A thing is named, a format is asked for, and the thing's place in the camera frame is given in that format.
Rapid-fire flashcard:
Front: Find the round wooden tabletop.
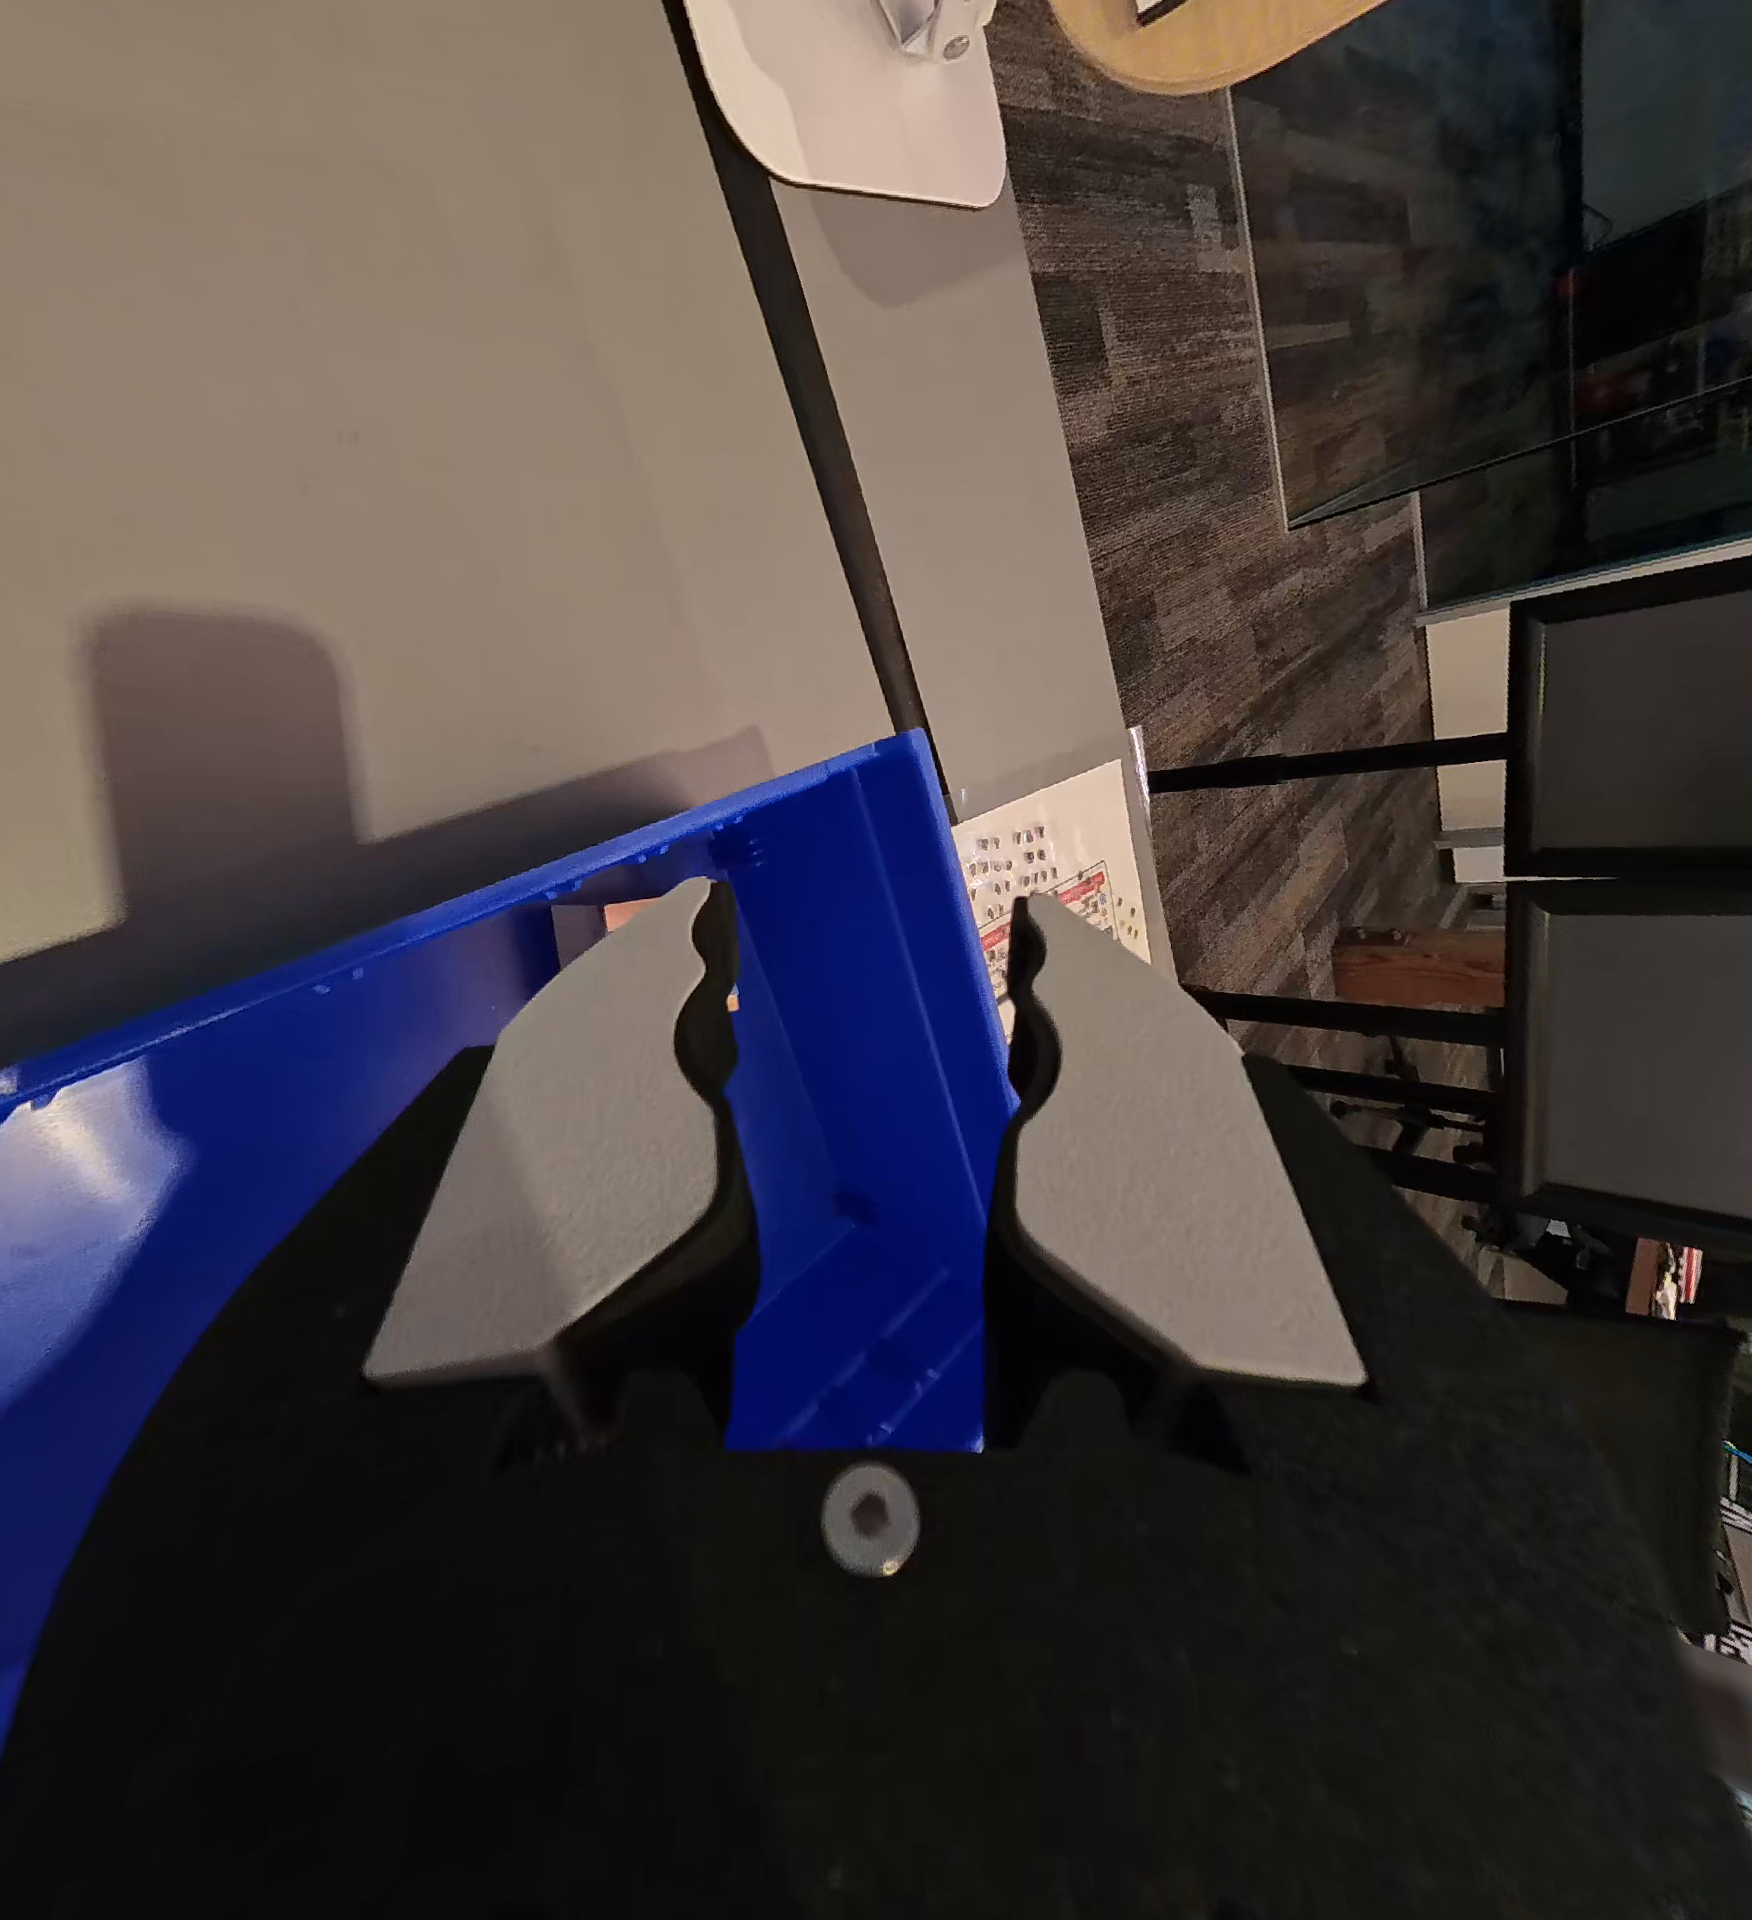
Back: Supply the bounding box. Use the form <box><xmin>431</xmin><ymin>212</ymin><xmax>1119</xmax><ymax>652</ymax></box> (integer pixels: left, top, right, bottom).
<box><xmin>1048</xmin><ymin>0</ymin><xmax>1397</xmax><ymax>97</ymax></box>

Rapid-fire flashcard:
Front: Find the wooden cube with blue tape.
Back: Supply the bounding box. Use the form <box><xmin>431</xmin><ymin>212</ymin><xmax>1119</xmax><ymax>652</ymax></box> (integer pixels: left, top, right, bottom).
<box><xmin>554</xmin><ymin>896</ymin><xmax>656</xmax><ymax>979</ymax></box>

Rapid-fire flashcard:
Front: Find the black framed grey panel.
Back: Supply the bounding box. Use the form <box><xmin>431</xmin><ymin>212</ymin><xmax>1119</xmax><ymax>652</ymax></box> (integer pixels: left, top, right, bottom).
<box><xmin>1503</xmin><ymin>884</ymin><xmax>1752</xmax><ymax>1271</ymax></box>
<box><xmin>1506</xmin><ymin>571</ymin><xmax>1752</xmax><ymax>887</ymax></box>

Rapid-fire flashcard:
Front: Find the white monitor stand base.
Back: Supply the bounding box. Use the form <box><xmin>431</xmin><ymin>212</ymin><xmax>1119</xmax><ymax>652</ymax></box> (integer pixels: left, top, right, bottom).
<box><xmin>683</xmin><ymin>0</ymin><xmax>1008</xmax><ymax>212</ymax></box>

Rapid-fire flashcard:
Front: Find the blue plastic bin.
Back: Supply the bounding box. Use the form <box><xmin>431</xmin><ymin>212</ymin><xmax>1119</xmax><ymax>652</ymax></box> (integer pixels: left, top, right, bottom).
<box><xmin>0</xmin><ymin>727</ymin><xmax>1035</xmax><ymax>1860</ymax></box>

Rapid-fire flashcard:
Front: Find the instruction sheet in plastic bag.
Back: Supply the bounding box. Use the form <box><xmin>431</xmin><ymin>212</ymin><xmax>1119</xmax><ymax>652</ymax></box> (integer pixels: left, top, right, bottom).
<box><xmin>951</xmin><ymin>727</ymin><xmax>1169</xmax><ymax>1053</ymax></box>

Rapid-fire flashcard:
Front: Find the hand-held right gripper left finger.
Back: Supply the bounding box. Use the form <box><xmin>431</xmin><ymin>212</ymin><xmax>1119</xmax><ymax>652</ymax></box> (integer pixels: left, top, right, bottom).
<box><xmin>363</xmin><ymin>877</ymin><xmax>762</xmax><ymax>1448</ymax></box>

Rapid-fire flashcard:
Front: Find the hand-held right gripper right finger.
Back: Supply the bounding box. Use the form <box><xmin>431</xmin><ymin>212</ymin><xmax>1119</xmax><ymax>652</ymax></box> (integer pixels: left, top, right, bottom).
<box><xmin>985</xmin><ymin>894</ymin><xmax>1371</xmax><ymax>1448</ymax></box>

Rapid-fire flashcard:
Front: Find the dark glass panel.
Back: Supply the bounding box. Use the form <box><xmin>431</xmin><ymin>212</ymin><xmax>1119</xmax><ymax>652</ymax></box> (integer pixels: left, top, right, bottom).
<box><xmin>1228</xmin><ymin>0</ymin><xmax>1752</xmax><ymax>531</ymax></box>

